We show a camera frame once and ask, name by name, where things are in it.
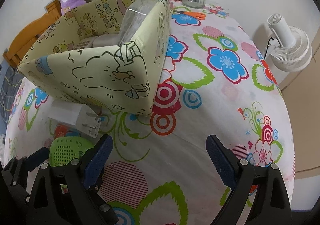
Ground green perforated panda case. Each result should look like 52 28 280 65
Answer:
49 136 94 167

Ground white charger adapter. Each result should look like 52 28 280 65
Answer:
48 100 101 138

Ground white oval earbuds case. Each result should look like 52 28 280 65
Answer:
92 34 119 48

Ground clear box of floss picks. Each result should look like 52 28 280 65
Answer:
118 0 158 45

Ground white remote control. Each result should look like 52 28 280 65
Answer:
74 36 97 50

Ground plaid blue bedding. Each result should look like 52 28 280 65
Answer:
0 62 25 141

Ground yellow cartoon storage box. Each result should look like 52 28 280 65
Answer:
18 0 171 115

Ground wooden chair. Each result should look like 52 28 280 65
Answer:
3 0 61 68

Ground beige door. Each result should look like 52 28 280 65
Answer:
280 33 319 179

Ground floral tablecloth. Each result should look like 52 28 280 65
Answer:
1 0 295 224

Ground white standing fan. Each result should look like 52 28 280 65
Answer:
267 13 313 73

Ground black fan power cable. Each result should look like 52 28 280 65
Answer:
263 36 276 58

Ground orange handled scissors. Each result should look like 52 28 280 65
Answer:
174 10 206 20

